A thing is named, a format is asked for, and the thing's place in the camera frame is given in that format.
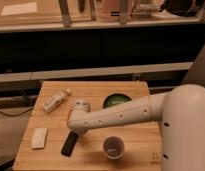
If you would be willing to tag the white plastic bottle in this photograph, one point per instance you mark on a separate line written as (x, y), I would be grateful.
(55, 100)

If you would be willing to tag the white paper cup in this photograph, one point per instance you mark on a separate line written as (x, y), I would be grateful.
(113, 147)

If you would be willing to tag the green bowl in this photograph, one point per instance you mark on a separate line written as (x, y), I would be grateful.
(115, 99)

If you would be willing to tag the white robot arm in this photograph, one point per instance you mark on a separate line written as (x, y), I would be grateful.
(181, 112)

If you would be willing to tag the black eraser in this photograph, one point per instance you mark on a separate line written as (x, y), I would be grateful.
(69, 144)

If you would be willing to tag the white sponge block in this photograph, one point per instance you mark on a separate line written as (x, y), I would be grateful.
(39, 138)

